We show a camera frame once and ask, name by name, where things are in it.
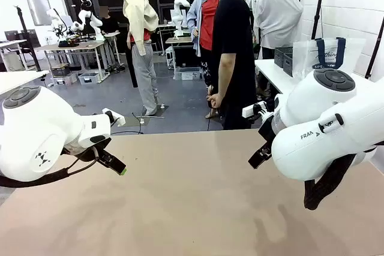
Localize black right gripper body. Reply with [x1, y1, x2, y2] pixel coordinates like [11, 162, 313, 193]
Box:
[257, 113, 276, 149]

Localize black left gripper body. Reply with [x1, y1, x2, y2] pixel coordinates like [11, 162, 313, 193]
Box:
[78, 137, 113, 163]

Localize translucent shopping bag navy handles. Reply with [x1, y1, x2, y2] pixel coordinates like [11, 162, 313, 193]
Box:
[292, 37, 367, 80]

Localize person's right forearm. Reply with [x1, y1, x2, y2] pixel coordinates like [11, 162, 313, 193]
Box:
[218, 58, 238, 97]

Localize person's right hand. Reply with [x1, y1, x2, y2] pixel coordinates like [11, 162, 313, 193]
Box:
[209, 92, 224, 109]

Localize white side table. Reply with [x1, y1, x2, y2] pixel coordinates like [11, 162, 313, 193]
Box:
[254, 58, 377, 95]

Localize clear plastic storage box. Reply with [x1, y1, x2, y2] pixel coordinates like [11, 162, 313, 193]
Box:
[173, 66, 201, 81]
[77, 72, 101, 85]

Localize white table with round leg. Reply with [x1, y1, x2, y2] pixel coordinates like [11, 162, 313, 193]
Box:
[0, 70, 50, 95]

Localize person in black t-shirt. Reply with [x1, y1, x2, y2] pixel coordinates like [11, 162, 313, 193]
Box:
[211, 0, 259, 131]

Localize wood top work table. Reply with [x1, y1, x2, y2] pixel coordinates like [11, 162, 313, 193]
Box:
[34, 41, 106, 85]

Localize mannequin with white shirt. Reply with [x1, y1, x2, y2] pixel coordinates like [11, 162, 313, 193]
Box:
[253, 0, 304, 59]

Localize small wood top table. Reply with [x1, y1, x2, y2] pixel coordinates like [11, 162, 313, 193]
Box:
[165, 36, 193, 56]

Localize person in red shirt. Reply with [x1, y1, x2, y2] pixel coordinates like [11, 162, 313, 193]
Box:
[186, 0, 226, 119]

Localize black tripod stand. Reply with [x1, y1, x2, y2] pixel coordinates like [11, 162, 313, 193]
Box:
[12, 5, 42, 73]

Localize seated person in black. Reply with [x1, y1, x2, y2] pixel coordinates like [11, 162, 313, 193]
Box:
[100, 6, 121, 56]

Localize black tripod leg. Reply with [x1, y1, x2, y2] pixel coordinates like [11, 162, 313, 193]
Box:
[364, 16, 384, 80]

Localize mannequin with cream shirt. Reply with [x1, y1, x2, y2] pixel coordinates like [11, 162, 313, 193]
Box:
[117, 0, 160, 116]

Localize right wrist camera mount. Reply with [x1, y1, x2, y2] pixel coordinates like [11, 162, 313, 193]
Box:
[242, 101, 268, 119]

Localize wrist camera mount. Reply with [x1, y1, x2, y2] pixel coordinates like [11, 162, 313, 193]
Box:
[242, 101, 268, 119]
[101, 108, 125, 127]

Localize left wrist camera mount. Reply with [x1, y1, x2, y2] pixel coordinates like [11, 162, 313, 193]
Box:
[101, 108, 125, 127]

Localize left arm black cable sleeve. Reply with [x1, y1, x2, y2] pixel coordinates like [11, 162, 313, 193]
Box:
[0, 147, 100, 188]

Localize grey wall board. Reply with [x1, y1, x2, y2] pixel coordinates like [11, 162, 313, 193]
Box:
[26, 0, 52, 26]

